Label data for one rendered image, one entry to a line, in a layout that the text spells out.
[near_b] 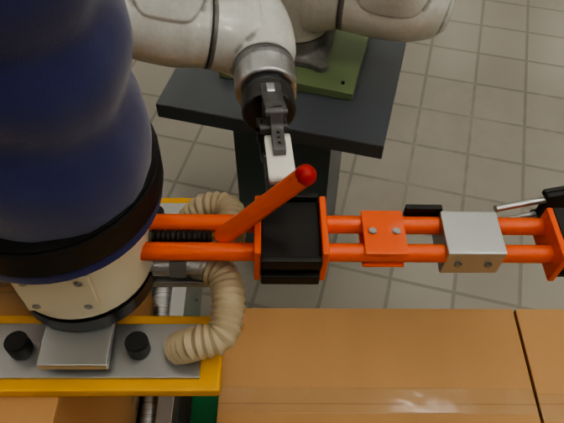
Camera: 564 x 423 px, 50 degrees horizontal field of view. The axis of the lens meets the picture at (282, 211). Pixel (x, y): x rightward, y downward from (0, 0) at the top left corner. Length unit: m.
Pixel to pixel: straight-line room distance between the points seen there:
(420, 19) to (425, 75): 1.38
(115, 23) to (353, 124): 0.86
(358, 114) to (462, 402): 0.61
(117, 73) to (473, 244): 0.44
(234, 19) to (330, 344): 0.66
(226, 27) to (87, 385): 0.51
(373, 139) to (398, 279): 0.78
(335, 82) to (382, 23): 0.17
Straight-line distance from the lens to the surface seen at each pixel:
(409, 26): 1.25
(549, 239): 0.78
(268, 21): 0.90
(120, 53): 0.49
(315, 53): 1.37
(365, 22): 1.26
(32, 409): 0.80
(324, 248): 0.67
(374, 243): 0.70
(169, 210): 0.87
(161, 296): 1.28
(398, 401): 1.19
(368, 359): 1.22
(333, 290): 1.90
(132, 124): 0.55
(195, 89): 1.37
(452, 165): 2.28
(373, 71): 1.42
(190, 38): 0.87
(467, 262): 0.74
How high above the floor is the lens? 1.65
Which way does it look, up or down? 53 degrees down
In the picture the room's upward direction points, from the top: straight up
